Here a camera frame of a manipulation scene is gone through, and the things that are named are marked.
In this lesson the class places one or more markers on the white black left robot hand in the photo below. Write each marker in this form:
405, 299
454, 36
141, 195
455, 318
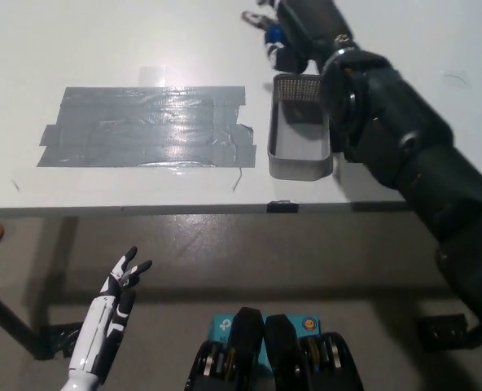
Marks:
98, 326

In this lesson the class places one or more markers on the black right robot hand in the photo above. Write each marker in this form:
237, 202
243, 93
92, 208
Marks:
310, 28

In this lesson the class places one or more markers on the grey plastic basket container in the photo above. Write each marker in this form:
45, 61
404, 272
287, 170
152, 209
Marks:
296, 161

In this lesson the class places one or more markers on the black teal robot torso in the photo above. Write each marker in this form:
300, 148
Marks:
275, 358

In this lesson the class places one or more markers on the black table leg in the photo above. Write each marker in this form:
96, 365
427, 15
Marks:
5, 317

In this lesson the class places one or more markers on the small black tape strip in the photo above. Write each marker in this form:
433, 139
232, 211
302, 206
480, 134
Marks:
282, 206

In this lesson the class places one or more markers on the grey duct tape patch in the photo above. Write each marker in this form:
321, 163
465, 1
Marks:
143, 126

